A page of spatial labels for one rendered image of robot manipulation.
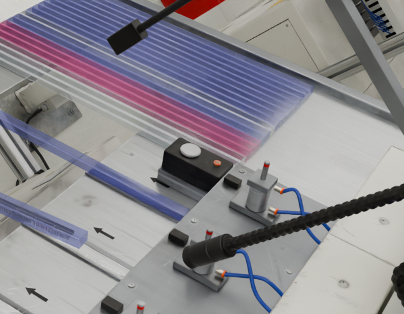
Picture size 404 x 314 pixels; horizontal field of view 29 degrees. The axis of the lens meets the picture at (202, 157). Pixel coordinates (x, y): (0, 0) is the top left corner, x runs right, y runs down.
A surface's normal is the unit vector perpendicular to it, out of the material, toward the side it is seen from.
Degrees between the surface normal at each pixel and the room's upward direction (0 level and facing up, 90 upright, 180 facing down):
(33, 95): 90
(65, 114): 0
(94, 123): 0
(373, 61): 90
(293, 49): 90
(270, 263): 42
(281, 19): 90
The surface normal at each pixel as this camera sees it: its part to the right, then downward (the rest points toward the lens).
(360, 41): -0.51, 0.47
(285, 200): 0.15, -0.77
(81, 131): 0.68, -0.29
